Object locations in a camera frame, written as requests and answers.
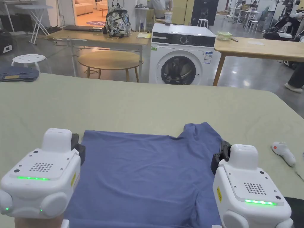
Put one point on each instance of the person's left hand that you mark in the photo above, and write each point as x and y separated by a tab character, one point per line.
38	223

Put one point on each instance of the folded denim garment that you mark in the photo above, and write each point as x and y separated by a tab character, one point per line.
16	74

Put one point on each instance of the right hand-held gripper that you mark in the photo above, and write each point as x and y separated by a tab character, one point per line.
249	213

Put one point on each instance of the bed with pale green sheet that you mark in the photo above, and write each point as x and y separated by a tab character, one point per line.
133	106

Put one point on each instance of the white washing machine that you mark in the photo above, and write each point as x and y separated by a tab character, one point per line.
180	59

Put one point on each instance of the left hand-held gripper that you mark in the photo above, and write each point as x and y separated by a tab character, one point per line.
42	190

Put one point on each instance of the white hand controller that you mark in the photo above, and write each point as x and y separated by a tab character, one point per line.
285	153

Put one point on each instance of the blue shirt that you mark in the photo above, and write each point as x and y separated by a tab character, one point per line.
142	175

